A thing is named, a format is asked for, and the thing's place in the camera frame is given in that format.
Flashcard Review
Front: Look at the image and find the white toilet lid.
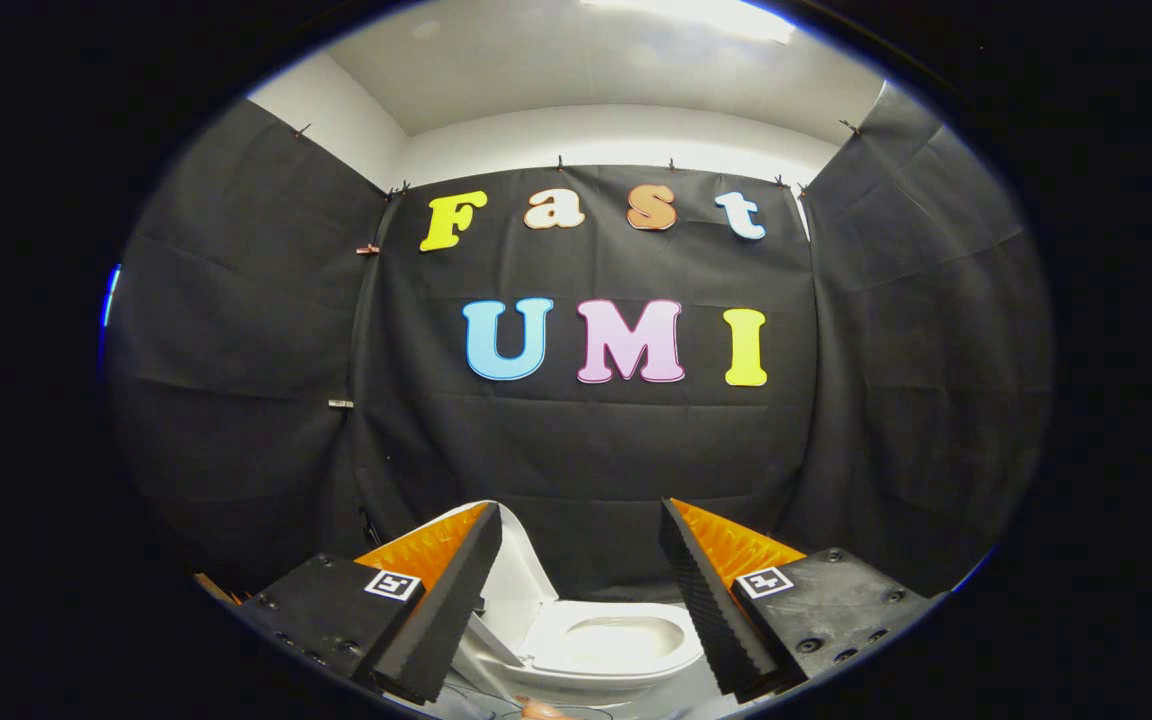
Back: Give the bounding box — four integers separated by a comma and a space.
431, 500, 560, 667

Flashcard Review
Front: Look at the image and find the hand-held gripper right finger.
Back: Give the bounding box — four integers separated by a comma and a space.
658, 497, 938, 702

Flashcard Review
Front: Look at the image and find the black backdrop cloth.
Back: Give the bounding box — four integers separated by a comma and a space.
106, 82, 1055, 603

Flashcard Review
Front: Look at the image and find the row of small dark clips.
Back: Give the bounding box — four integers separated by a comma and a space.
293, 118, 862, 197

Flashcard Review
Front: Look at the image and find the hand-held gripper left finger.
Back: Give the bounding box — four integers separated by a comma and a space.
236, 500, 505, 707

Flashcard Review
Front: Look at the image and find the white toilet seat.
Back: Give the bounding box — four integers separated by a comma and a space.
524, 600, 706, 678

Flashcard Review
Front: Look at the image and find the white ceramic toilet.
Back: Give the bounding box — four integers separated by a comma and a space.
446, 598, 708, 698

